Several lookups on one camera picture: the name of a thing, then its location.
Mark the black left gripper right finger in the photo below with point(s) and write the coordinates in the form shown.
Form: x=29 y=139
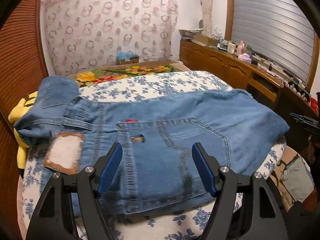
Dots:
x=245 y=207

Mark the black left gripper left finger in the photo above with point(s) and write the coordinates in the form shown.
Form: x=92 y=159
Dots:
x=53 y=216

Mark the blue denim jeans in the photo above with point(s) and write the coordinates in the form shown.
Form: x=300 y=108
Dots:
x=156 y=119

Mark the wooden sideboard cabinet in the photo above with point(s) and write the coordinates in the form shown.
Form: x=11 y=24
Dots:
x=267 y=89

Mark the blue floral white quilt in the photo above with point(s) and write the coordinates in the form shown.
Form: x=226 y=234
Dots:
x=181 y=224

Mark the pink tissue pack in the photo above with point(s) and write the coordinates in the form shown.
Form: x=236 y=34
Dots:
x=245 y=58

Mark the pink bottle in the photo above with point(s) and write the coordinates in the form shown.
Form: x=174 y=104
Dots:
x=241 y=48

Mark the grey window roller blind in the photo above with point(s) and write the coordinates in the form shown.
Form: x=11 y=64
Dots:
x=277 y=29

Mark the cardboard box on sideboard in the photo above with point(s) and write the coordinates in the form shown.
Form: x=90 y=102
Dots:
x=206 y=40

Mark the colourful floral bed blanket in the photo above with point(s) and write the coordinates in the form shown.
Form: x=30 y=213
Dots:
x=112 y=73

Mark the stack of newspapers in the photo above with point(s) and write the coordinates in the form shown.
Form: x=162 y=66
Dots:
x=189 y=34

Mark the brown louvered wardrobe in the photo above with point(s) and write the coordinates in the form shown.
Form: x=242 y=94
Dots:
x=22 y=70

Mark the tied beige side curtain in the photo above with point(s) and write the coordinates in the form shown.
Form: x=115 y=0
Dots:
x=207 y=6

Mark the cardboard box with blue bag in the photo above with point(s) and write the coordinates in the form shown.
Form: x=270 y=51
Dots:
x=126 y=58

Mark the circle patterned sheer curtain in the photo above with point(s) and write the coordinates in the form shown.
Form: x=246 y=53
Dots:
x=85 y=34

